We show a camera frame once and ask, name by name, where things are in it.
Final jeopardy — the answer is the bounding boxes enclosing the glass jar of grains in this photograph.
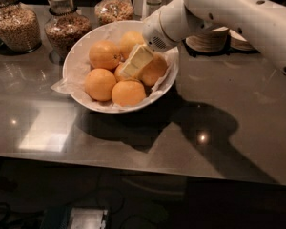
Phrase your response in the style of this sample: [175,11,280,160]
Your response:
[0,0,41,53]

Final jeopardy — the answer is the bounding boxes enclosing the glass jar brown cereal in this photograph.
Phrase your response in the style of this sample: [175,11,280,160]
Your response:
[44,0,92,58]

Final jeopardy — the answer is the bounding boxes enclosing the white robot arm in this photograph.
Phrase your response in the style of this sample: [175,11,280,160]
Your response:
[142,0,286,75]

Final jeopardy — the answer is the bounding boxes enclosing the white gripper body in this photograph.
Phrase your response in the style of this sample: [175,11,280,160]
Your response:
[142,10,177,52]

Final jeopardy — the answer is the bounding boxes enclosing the small orange centre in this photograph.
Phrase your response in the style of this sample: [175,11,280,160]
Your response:
[114,63,129,82]

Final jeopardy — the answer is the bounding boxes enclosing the short stack paper bowls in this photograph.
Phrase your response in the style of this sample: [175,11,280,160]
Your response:
[229,30,255,52]

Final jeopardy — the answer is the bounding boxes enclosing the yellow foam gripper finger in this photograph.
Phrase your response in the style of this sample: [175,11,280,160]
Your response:
[120,44,153,78]

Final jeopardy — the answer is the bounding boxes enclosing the white paper bowl liner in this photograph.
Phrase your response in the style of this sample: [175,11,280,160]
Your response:
[50,24,180,111]

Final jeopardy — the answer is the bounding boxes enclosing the white oval bowl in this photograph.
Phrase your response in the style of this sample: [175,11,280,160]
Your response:
[62,19,181,115]

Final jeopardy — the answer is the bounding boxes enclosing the glass jar mixed cereal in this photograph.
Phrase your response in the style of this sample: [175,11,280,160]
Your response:
[94,0,133,25]

